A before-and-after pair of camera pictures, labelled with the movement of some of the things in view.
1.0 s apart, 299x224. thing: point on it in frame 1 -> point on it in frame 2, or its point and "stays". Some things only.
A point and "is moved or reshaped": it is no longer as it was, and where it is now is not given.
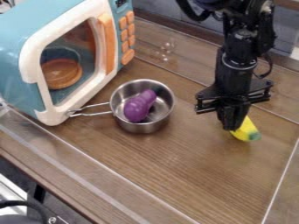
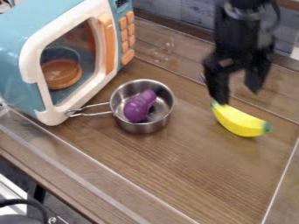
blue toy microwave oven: x=63 y=48 stays
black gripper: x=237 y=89 -> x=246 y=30
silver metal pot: x=123 y=94 stays
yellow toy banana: x=247 y=131 is moved or reshaped
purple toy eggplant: x=136 y=107 stays
